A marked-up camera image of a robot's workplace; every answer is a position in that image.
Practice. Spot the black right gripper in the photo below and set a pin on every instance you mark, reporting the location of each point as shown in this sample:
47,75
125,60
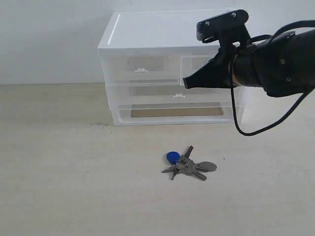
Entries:
229,69

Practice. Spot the keys with blue fob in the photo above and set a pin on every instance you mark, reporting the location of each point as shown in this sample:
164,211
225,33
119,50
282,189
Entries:
183,164

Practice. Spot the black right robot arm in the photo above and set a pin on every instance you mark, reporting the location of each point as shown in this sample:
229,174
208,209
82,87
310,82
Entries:
283,67

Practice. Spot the white plastic drawer cabinet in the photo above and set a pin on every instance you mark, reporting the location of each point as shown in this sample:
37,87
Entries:
160,33

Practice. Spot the clear wide middle drawer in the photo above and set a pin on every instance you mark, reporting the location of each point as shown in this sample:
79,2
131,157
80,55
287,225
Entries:
165,97

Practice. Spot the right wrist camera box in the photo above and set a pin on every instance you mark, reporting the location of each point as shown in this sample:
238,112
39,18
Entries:
226,28

